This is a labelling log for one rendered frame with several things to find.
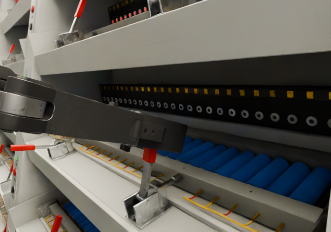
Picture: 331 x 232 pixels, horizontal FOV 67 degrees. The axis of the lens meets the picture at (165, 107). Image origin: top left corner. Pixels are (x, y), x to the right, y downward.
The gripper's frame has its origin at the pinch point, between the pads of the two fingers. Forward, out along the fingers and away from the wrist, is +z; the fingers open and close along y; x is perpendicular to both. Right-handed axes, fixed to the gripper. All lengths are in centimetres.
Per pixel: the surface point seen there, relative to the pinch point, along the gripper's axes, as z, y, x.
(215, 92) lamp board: 12.5, -3.4, 7.4
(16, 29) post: 0, -115, 30
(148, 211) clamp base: 1.2, 1.0, -7.4
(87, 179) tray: 1.3, -13.0, -8.5
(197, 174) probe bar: 5.7, 2.1, -3.3
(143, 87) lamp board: 12.2, -21.3, 7.7
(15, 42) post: 1, -115, 25
